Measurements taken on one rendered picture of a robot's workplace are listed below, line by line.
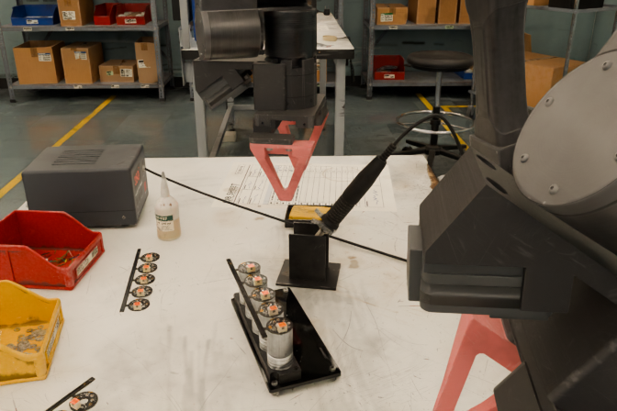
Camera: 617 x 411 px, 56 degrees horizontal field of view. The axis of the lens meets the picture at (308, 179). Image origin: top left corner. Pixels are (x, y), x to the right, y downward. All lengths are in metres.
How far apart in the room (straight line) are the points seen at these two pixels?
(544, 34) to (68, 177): 4.95
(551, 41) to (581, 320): 5.33
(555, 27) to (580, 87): 5.34
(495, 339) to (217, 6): 0.42
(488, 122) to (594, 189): 0.61
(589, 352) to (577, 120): 0.09
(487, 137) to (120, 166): 0.51
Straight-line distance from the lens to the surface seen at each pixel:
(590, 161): 0.20
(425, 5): 4.77
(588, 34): 5.69
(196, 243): 0.84
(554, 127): 0.22
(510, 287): 0.23
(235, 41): 0.61
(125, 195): 0.88
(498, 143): 0.79
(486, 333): 0.33
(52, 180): 0.90
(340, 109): 2.52
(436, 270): 0.23
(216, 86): 0.67
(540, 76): 3.91
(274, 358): 0.57
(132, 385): 0.61
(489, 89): 0.77
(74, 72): 4.96
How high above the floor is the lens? 1.14
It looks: 22 degrees down
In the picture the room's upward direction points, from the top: straight up
